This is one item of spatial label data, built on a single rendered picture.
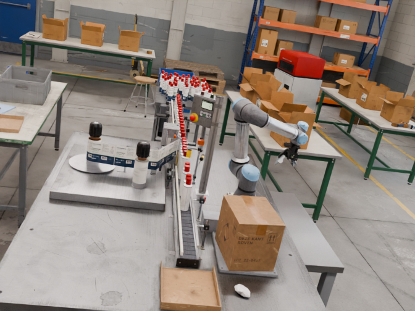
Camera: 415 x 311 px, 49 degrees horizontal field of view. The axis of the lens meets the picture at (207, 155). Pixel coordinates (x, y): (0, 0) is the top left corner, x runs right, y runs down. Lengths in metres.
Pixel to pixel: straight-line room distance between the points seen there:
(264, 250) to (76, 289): 0.90
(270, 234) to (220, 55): 8.55
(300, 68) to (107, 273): 6.53
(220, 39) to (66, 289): 8.89
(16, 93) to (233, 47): 6.80
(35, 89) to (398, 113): 4.66
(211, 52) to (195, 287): 8.69
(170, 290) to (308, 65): 6.59
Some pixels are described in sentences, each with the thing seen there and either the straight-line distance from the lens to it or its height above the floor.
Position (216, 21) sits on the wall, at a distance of 10.49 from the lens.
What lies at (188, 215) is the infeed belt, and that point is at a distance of 2.68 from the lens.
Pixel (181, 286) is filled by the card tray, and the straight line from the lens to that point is 2.20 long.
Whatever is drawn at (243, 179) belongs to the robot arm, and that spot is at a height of 1.03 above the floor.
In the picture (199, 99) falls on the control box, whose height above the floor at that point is 1.45.
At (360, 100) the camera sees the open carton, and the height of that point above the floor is 0.85.
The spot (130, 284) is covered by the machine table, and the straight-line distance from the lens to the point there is 2.18.
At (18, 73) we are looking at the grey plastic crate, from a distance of 5.17.
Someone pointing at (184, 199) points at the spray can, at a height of 0.96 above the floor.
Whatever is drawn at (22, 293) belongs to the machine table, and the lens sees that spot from 2.12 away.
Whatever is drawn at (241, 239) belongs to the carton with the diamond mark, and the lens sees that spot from 2.25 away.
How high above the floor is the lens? 2.15
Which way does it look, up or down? 21 degrees down
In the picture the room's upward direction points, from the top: 11 degrees clockwise
